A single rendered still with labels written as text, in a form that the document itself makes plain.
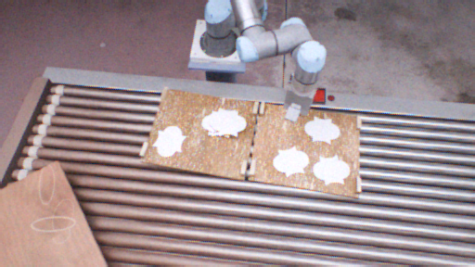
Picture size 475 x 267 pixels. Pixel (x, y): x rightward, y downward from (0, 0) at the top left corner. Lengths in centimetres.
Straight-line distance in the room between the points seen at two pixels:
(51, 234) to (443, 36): 312
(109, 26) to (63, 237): 228
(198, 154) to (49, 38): 224
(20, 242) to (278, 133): 95
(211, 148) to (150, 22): 200
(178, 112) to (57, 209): 56
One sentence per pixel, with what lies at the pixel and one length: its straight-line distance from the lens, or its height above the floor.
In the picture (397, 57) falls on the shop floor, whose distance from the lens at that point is 313.
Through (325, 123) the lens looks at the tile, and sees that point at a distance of 145.
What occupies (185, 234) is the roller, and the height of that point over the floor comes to 92.
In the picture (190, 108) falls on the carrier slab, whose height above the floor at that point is 94.
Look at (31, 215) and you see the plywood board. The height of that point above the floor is 104.
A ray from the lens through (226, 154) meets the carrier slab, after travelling 135.
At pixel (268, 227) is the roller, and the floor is 92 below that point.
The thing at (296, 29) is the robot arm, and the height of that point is 142.
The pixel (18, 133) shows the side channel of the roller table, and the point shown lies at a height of 95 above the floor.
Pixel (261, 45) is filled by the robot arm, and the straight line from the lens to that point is 102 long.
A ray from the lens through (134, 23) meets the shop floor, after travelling 322.
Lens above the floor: 216
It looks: 62 degrees down
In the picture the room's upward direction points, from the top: straight up
